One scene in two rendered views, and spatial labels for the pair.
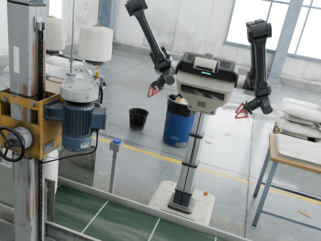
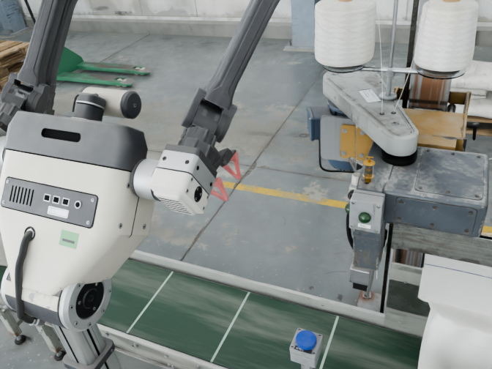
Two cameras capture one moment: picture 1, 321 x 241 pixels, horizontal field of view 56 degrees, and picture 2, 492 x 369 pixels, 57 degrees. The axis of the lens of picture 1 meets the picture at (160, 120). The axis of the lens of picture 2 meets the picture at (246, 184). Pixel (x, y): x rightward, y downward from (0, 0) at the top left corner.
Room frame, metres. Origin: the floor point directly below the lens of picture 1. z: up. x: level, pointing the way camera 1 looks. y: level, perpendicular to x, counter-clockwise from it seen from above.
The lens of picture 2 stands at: (2.83, 0.37, 1.99)
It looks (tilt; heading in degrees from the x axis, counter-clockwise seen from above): 34 degrees down; 194
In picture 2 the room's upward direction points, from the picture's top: 7 degrees counter-clockwise
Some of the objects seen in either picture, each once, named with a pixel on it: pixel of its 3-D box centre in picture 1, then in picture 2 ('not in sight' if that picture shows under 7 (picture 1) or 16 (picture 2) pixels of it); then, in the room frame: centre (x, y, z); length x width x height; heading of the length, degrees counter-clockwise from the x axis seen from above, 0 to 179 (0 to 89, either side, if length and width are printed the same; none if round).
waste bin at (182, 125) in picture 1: (180, 120); not in sight; (3.93, -0.27, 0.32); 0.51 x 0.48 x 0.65; 166
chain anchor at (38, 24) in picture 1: (40, 24); not in sight; (1.37, 0.59, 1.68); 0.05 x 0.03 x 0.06; 166
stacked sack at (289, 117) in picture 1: (298, 115); not in sight; (4.71, -2.18, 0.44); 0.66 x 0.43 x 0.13; 166
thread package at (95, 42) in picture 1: (95, 43); (344, 31); (1.54, 0.38, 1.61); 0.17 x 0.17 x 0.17
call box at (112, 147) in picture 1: (116, 145); (306, 347); (2.00, 0.29, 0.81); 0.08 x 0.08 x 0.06; 76
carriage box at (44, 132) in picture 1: (40, 116); (419, 151); (1.48, 0.64, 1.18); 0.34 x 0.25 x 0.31; 166
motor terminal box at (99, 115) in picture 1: (99, 119); (319, 125); (1.42, 0.31, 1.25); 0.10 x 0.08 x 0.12; 11
